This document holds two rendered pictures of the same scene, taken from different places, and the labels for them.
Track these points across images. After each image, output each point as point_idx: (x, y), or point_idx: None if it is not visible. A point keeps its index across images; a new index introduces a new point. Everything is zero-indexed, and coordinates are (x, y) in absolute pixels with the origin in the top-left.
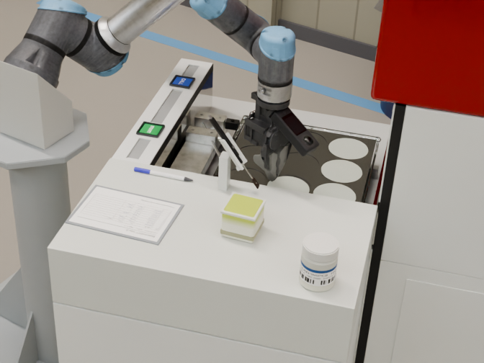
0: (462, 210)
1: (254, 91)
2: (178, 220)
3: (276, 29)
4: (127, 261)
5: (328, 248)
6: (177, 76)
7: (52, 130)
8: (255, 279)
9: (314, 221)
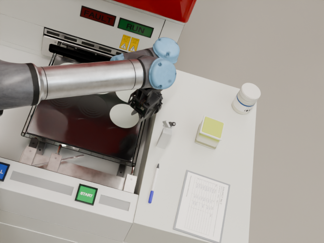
0: None
1: (146, 91)
2: (203, 173)
3: (163, 45)
4: (249, 202)
5: (255, 88)
6: None
7: None
8: (247, 135)
9: (188, 100)
